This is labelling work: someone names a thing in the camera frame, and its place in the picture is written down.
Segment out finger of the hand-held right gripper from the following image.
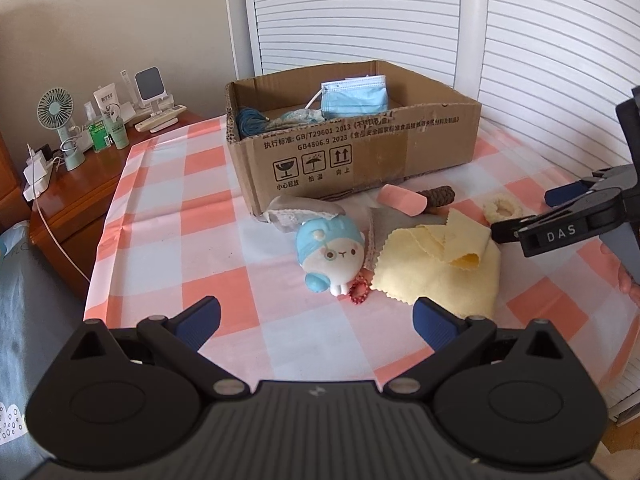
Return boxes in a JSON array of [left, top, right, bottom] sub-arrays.
[[545, 162, 640, 209], [490, 187, 629, 260]]

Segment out blue yarn bundle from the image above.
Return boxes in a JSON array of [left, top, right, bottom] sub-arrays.
[[236, 107, 271, 139]]

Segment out blue face mask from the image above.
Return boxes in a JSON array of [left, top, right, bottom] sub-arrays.
[[306, 76, 390, 121]]

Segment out green bottle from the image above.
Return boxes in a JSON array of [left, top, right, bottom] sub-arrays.
[[105, 110, 130, 150]]

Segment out person's right hand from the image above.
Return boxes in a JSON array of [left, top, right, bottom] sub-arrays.
[[616, 262, 640, 306]]

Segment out white louvred door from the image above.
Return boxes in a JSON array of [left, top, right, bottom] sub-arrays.
[[452, 0, 640, 187], [240, 0, 467, 87]]

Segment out brown cardboard box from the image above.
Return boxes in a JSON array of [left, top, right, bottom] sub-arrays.
[[224, 60, 483, 219]]

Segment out white charger block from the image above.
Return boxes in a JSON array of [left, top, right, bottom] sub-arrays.
[[22, 145, 57, 202]]

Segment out pink and white checkered tablecloth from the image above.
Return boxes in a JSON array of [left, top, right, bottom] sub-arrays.
[[82, 110, 640, 397]]

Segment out brown knitted roll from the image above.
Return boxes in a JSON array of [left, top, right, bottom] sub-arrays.
[[417, 186, 456, 211]]

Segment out white cable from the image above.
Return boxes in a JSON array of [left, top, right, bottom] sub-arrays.
[[29, 195, 92, 282]]

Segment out green desk fan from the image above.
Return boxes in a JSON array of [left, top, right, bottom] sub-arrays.
[[37, 87, 87, 171]]

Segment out red beaded hair tie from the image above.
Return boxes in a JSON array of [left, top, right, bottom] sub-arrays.
[[347, 279, 372, 306]]

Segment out white remote control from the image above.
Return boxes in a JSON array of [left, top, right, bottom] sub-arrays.
[[150, 104, 189, 120], [135, 116, 179, 134]]

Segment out grey printed bedding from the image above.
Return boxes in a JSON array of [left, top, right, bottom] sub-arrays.
[[0, 220, 117, 480]]

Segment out white fluffy scrunchie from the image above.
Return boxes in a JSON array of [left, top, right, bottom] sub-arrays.
[[482, 196, 519, 224]]

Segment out wooden nightstand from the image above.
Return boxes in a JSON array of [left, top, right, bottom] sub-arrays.
[[27, 110, 207, 302]]

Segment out yellow cloth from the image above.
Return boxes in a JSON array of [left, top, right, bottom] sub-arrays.
[[370, 208, 503, 320]]

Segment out white tube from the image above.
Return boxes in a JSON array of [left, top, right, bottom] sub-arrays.
[[93, 85, 121, 117]]

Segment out green carton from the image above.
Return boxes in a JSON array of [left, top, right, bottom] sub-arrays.
[[87, 120, 111, 153]]

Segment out white phone stand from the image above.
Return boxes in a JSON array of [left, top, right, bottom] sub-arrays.
[[133, 66, 176, 110]]

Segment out grey cloth with lace trim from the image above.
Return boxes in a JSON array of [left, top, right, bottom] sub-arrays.
[[265, 195, 402, 274]]

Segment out tall white stick holder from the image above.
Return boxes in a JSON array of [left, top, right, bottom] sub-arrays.
[[120, 70, 139, 109]]

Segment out blue and white plush toy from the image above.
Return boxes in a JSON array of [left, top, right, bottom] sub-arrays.
[[295, 215, 371, 297]]

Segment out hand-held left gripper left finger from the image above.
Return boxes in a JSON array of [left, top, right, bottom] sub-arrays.
[[70, 296, 249, 397]]

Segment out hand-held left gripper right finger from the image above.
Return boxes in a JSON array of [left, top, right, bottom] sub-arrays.
[[386, 297, 571, 397]]

